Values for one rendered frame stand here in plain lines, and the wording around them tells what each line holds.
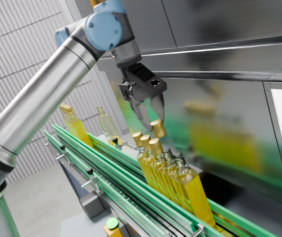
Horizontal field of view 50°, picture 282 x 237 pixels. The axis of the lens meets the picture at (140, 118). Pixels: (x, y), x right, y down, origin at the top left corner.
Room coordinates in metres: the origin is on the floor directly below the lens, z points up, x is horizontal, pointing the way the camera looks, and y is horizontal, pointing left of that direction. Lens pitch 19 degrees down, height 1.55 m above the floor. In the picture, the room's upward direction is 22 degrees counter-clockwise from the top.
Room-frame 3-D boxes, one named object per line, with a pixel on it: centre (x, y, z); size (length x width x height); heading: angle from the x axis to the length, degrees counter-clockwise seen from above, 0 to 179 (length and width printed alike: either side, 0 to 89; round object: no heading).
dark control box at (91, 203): (1.26, 0.37, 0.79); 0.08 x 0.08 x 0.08; 23
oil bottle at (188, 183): (0.75, -0.06, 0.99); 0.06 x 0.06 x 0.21; 24
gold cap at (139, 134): (0.97, 0.03, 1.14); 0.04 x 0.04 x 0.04
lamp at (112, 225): (1.00, 0.26, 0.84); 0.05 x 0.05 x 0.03
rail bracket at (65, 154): (1.59, 0.49, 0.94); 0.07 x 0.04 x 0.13; 113
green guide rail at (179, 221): (1.49, 0.32, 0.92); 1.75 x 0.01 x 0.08; 23
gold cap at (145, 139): (0.91, 0.01, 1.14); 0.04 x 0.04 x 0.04
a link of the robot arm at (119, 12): (0.82, -0.03, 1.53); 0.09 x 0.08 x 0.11; 112
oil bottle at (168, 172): (0.81, -0.03, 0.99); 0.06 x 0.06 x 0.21; 23
